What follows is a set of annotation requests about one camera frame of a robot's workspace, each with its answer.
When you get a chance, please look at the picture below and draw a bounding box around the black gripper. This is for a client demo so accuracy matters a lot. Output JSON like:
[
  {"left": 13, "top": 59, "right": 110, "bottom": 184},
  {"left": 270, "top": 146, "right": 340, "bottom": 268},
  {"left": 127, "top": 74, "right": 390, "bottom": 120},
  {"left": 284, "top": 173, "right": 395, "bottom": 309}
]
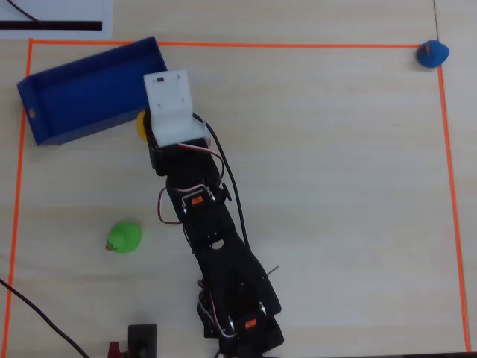
[{"left": 143, "top": 107, "right": 221, "bottom": 177}]

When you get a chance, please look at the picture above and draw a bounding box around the yellow rubber duck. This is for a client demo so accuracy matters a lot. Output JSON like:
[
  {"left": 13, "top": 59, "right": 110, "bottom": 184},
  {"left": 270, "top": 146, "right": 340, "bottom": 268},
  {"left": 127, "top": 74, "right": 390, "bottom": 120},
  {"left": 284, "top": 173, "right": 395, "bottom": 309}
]
[{"left": 136, "top": 110, "right": 151, "bottom": 143}]

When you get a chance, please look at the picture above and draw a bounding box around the blue plastic box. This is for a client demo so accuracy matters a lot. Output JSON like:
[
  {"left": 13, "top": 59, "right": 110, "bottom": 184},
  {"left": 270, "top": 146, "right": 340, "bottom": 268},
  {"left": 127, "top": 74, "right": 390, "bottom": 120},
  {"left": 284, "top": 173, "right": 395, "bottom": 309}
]
[{"left": 16, "top": 35, "right": 169, "bottom": 147}]

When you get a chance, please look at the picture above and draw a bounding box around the green rubber duck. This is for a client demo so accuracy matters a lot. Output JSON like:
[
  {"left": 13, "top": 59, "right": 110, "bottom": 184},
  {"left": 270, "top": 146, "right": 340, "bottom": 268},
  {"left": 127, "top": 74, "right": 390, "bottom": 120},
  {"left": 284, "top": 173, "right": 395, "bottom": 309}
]
[{"left": 104, "top": 221, "right": 144, "bottom": 255}]

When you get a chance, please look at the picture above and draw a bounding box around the blue rubber duck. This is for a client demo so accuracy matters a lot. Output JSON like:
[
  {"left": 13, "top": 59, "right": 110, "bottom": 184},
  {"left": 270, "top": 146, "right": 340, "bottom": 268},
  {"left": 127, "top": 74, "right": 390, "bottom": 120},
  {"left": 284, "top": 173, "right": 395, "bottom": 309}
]
[{"left": 415, "top": 39, "right": 450, "bottom": 69}]

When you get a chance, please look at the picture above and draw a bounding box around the orange tape strip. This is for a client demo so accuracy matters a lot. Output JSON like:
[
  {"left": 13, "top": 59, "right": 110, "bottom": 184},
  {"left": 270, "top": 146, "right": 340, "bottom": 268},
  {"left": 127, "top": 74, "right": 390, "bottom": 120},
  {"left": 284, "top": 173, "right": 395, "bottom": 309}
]
[
  {"left": 28, "top": 38, "right": 426, "bottom": 49},
  {"left": 436, "top": 66, "right": 472, "bottom": 353},
  {"left": 4, "top": 38, "right": 34, "bottom": 337}
]

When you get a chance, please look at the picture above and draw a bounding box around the paper with black bar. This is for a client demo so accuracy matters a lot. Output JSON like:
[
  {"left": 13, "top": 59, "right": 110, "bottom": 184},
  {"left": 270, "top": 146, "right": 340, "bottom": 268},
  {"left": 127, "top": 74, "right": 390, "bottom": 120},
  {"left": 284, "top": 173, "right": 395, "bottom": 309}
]
[{"left": 0, "top": 0, "right": 113, "bottom": 40}]

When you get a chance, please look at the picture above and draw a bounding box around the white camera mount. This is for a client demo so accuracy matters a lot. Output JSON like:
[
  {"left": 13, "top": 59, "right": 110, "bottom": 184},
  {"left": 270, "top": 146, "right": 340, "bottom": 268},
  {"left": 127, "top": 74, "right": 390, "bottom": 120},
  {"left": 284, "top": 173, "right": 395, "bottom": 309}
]
[{"left": 143, "top": 69, "right": 210, "bottom": 147}]

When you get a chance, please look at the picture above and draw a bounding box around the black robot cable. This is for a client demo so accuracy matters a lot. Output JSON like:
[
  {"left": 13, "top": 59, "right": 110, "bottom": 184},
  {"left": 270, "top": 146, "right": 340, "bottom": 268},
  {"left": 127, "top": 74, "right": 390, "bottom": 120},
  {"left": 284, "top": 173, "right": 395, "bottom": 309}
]
[{"left": 192, "top": 111, "right": 250, "bottom": 245}]

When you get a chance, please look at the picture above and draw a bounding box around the thin black cable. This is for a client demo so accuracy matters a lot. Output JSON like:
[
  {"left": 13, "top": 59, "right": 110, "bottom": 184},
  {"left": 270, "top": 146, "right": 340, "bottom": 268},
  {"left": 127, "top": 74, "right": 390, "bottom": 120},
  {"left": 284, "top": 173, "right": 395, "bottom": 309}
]
[{"left": 7, "top": 0, "right": 40, "bottom": 22}]

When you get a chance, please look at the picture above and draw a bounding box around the long black camera cable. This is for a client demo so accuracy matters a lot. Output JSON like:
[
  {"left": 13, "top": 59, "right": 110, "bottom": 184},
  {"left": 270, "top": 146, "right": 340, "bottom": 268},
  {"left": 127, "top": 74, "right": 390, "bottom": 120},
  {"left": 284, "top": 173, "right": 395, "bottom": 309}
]
[{"left": 0, "top": 277, "right": 91, "bottom": 358}]

